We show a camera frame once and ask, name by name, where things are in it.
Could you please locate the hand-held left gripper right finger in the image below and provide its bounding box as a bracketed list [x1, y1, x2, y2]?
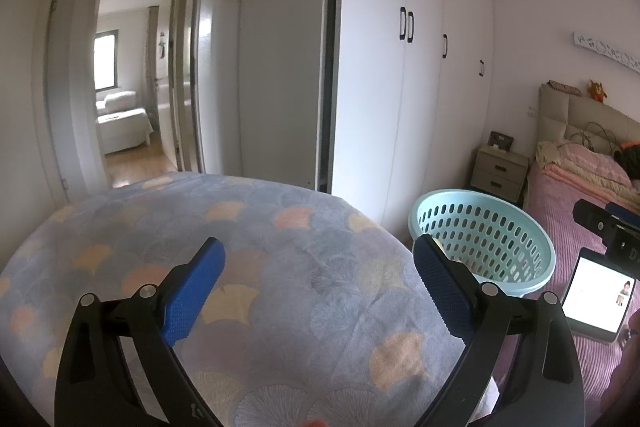
[412, 234, 586, 427]

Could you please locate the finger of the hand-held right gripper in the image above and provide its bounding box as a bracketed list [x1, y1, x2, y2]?
[606, 202, 640, 228]
[574, 199, 613, 235]

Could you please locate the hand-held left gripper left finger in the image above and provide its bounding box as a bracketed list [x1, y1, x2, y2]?
[54, 237, 227, 427]

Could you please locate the teal plastic laundry basket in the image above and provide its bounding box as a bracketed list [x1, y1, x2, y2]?
[409, 189, 557, 299]

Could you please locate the person's right forearm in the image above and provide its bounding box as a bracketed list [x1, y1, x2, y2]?
[600, 312, 640, 427]

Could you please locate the bed with pink blanket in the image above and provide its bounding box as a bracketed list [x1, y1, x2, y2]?
[492, 157, 640, 427]

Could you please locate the dark cloth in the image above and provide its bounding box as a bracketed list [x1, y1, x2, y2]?
[615, 142, 640, 180]

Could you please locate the pink folded blanket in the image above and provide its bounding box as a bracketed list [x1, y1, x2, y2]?
[542, 143, 633, 188]

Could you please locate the tablet with lit screen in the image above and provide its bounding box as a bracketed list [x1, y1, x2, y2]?
[561, 247, 640, 344]

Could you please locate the cream cloth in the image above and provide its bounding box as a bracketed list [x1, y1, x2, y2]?
[536, 141, 566, 165]

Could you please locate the beige padded headboard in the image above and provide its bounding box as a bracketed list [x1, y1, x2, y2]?
[537, 83, 640, 158]

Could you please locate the beige nightstand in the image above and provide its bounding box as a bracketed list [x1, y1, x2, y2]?
[469, 144, 530, 208]

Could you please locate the grey fan-patterned blanket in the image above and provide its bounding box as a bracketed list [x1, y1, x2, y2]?
[0, 172, 501, 427]

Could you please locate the dark patterned pouch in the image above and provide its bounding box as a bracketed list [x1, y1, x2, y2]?
[547, 80, 583, 96]

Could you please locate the white wardrobe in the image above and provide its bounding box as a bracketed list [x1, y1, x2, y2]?
[332, 0, 496, 238]

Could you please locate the window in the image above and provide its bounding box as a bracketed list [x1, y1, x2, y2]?
[94, 32, 118, 90]

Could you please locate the white sliding door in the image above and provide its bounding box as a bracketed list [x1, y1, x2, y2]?
[235, 0, 341, 195]

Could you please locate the grey cable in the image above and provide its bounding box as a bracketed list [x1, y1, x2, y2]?
[570, 122, 621, 155]

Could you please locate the white carved wall ornament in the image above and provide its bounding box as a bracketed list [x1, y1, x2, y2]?
[572, 32, 640, 72]

